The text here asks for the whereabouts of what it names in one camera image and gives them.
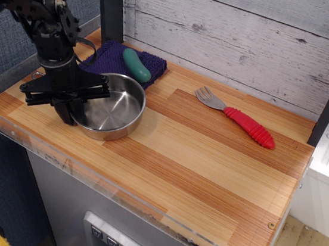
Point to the purple folded towel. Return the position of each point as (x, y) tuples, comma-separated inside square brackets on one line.
[(109, 59)]

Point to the stainless steel pan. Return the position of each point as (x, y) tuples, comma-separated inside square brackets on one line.
[(111, 118)]

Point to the grey dispenser panel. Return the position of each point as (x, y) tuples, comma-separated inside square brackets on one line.
[(101, 233)]

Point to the clear acrylic guard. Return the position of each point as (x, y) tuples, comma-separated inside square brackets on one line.
[(187, 176)]

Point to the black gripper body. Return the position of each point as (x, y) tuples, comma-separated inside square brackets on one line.
[(64, 81)]

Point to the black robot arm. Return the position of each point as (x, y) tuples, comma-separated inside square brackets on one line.
[(54, 30)]

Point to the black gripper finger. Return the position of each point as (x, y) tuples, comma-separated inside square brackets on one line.
[(62, 110)]

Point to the red-handled fork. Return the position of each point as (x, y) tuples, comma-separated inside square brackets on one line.
[(254, 129)]

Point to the green toy pickle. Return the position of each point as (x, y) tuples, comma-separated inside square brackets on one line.
[(138, 71)]

